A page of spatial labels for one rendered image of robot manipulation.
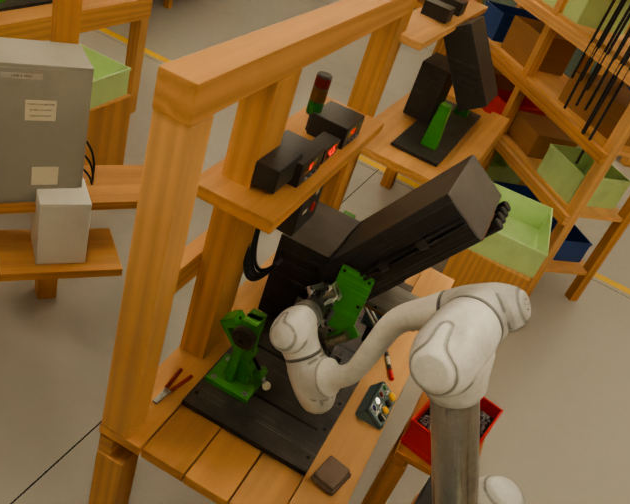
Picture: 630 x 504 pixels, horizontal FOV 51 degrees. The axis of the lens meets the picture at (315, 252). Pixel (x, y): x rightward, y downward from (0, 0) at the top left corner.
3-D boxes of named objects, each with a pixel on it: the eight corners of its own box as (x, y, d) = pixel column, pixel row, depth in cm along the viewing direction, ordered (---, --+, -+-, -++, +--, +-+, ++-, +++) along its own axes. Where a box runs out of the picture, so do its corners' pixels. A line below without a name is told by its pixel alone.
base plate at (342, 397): (412, 290, 278) (413, 286, 277) (304, 476, 189) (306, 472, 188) (324, 245, 286) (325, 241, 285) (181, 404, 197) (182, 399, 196)
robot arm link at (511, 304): (451, 275, 150) (425, 300, 140) (528, 264, 139) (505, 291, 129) (469, 326, 153) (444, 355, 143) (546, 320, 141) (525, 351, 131)
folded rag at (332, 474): (329, 458, 195) (332, 452, 193) (350, 476, 192) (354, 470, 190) (309, 478, 187) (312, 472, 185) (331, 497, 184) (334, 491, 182)
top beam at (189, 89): (409, 13, 249) (418, -11, 244) (189, 127, 128) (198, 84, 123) (387, 4, 251) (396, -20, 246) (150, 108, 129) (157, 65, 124)
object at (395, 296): (425, 308, 233) (429, 302, 231) (413, 333, 220) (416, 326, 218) (328, 258, 240) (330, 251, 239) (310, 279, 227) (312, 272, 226)
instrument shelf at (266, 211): (381, 132, 242) (384, 122, 240) (269, 235, 169) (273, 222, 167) (320, 104, 247) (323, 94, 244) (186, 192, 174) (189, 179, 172)
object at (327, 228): (333, 292, 259) (361, 221, 240) (301, 334, 234) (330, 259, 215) (292, 270, 262) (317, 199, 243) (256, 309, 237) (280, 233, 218)
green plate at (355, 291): (355, 328, 221) (380, 274, 215) (348, 337, 214) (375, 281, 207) (325, 312, 223) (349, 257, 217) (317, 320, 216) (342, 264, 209)
